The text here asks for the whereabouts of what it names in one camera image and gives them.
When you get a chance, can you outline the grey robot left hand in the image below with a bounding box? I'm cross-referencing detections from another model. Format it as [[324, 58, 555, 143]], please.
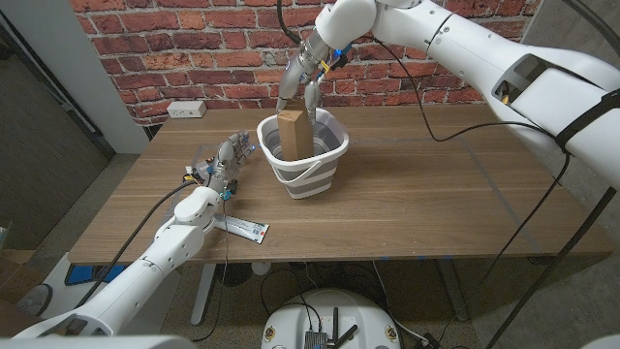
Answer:
[[203, 129, 258, 201]]

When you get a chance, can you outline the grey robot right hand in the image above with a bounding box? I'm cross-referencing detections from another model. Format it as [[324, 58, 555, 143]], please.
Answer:
[[275, 34, 336, 127]]

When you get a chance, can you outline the brown cardboard packing box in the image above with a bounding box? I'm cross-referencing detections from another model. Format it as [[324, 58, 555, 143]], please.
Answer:
[[276, 98, 316, 162]]

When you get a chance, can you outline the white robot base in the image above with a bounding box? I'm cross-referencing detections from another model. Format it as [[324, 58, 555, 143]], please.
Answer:
[[260, 289, 402, 349]]

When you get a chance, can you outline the white toothpaste box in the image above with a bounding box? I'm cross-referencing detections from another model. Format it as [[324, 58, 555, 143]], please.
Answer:
[[212, 214, 270, 245]]

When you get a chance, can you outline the white grey collapsible bucket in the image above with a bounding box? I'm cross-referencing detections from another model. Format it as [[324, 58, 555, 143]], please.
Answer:
[[256, 107, 351, 201]]

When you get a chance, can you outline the brown cardboard floor box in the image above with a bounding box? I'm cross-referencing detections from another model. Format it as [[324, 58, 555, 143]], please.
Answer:
[[0, 249, 47, 335]]

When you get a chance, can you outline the white power outlet strip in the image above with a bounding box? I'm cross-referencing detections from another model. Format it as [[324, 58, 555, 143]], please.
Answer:
[[166, 100, 207, 120]]

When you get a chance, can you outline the red brick printed backdrop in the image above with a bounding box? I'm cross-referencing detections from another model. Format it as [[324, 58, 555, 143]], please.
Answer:
[[69, 0, 543, 128]]

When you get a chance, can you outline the white table leg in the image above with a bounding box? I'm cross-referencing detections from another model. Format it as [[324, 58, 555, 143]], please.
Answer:
[[190, 263, 218, 327]]

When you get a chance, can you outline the white blue floor base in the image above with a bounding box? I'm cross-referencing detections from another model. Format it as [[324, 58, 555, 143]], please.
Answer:
[[43, 252, 126, 301]]

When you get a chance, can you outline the grey radio module with antennas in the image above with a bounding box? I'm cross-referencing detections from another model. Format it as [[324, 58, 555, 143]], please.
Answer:
[[303, 305, 359, 349]]

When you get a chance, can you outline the grey table leg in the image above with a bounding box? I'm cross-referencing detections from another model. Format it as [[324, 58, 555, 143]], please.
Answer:
[[435, 259, 470, 323]]

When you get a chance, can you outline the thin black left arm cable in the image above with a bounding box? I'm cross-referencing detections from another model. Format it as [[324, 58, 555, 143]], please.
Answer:
[[191, 201, 232, 343]]

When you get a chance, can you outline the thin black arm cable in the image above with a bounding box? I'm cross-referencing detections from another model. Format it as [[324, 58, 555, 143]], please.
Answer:
[[370, 37, 573, 345], [191, 201, 232, 343]]

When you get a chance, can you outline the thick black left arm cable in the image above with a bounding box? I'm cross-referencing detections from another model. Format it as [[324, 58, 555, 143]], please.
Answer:
[[75, 179, 198, 309]]

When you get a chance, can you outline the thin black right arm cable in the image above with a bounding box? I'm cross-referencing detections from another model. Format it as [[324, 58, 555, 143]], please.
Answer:
[[370, 37, 573, 345]]

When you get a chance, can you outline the black floor cable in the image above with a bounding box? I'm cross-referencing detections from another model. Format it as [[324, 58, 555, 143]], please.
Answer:
[[260, 268, 324, 335]]

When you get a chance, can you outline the white floor cable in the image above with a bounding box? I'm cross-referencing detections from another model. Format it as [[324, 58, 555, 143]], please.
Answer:
[[371, 260, 427, 344]]

